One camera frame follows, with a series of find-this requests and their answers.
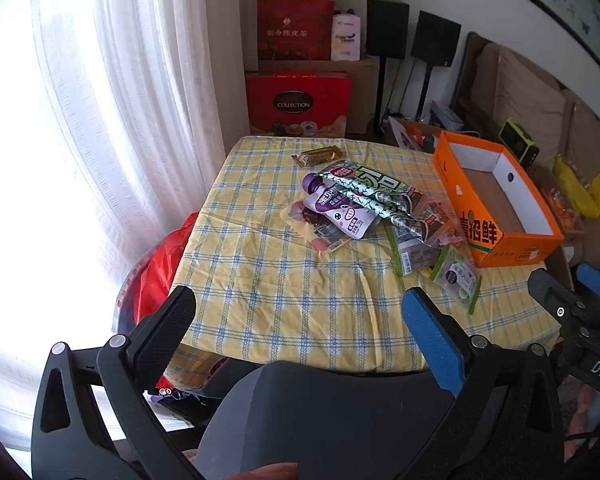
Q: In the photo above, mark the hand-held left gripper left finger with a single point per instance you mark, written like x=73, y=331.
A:
x=166, y=329

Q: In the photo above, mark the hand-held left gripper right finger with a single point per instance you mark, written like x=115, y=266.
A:
x=432, y=340

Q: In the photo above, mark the orange cardboard box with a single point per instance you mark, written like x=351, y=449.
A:
x=485, y=230

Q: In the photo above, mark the gold snack bar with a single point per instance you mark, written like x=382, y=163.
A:
x=316, y=156

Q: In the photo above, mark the person's left hand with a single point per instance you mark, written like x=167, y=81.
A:
x=265, y=473

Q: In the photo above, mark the red plastic bag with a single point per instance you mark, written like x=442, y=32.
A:
x=160, y=265

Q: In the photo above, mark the small green candy packet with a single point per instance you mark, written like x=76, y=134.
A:
x=455, y=277

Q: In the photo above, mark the clear green-edged snack packet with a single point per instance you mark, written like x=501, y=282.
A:
x=412, y=257

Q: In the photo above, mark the yellow plastic bag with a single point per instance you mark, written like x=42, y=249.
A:
x=577, y=195

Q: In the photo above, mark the small red-pink snack packet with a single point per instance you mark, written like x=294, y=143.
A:
x=437, y=215

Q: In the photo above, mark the yellow plaid tablecloth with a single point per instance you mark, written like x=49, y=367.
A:
x=290, y=290

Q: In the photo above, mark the grey chair back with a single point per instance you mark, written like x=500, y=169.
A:
x=330, y=420

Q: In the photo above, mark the green long snack packet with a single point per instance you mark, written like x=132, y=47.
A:
x=375, y=180
x=395, y=215

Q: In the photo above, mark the yellow-green device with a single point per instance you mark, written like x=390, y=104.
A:
x=517, y=141

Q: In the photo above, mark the purple spout pouch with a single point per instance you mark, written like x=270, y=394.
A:
x=337, y=210

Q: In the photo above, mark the pink flat snack packet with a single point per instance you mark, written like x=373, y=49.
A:
x=300, y=216

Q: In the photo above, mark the open cardboard box with tools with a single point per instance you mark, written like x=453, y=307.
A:
x=405, y=135

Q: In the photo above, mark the brown sofa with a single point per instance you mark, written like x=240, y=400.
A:
x=530, y=90

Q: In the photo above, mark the white flat box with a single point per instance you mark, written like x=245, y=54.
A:
x=447, y=116

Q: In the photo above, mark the white sheer curtain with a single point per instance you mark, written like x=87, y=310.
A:
x=105, y=110

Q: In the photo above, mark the black speaker stand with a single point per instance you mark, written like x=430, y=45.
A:
x=426, y=90
x=381, y=95

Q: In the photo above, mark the red gift bag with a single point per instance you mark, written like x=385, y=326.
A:
x=297, y=105

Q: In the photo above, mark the black speaker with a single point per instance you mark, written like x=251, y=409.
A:
x=435, y=40
x=387, y=27

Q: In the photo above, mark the white and pink package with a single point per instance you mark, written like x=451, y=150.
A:
x=347, y=37

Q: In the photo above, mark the red gift box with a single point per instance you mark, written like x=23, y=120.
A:
x=295, y=30

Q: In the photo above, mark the framed wall painting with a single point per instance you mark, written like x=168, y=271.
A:
x=570, y=5

